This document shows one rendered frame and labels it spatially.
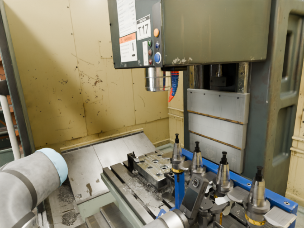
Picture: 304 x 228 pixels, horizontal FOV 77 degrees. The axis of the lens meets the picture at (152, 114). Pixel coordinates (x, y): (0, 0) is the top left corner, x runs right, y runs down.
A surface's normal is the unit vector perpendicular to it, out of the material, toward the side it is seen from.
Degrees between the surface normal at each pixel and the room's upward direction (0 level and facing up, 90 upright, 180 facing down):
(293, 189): 90
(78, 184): 24
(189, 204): 60
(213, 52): 90
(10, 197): 48
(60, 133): 90
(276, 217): 0
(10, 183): 34
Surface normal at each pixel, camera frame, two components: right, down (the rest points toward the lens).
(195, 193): -0.76, -0.33
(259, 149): -0.84, 0.18
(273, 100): 0.55, 0.18
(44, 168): 0.68, -0.65
